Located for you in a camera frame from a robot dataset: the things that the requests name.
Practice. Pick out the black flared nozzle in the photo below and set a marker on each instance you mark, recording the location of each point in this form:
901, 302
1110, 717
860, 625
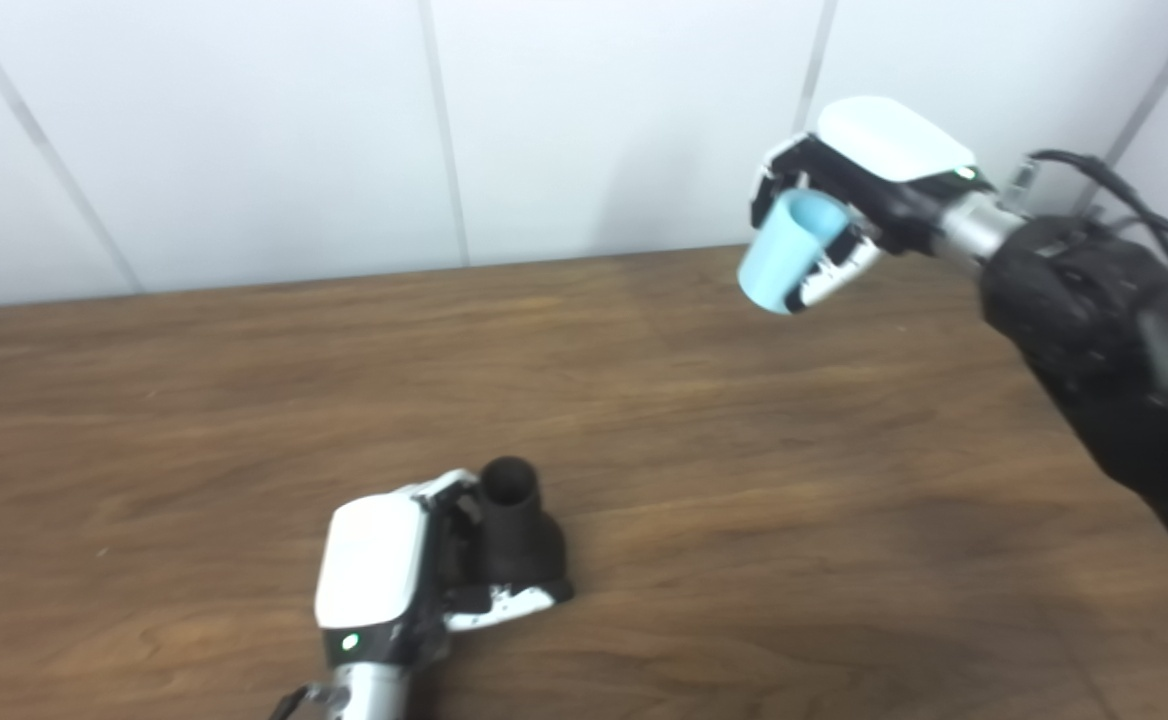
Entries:
524, 545

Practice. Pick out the light blue cylinder cup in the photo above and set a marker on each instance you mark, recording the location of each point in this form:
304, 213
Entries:
779, 260

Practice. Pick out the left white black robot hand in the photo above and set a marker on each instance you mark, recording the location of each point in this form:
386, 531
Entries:
369, 560

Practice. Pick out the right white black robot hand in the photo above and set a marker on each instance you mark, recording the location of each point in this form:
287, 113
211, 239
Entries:
894, 140

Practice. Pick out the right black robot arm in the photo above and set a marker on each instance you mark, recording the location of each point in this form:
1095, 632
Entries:
1094, 320

